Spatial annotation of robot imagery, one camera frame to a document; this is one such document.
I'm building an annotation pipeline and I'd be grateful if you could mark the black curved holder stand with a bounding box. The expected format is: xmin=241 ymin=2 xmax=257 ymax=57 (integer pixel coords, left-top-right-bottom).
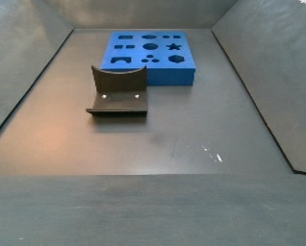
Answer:
xmin=85 ymin=66 xmax=148 ymax=115

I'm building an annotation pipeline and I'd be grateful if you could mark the blue shape sorter block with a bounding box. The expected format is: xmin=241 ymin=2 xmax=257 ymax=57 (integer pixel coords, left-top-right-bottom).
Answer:
xmin=100 ymin=31 xmax=194 ymax=86

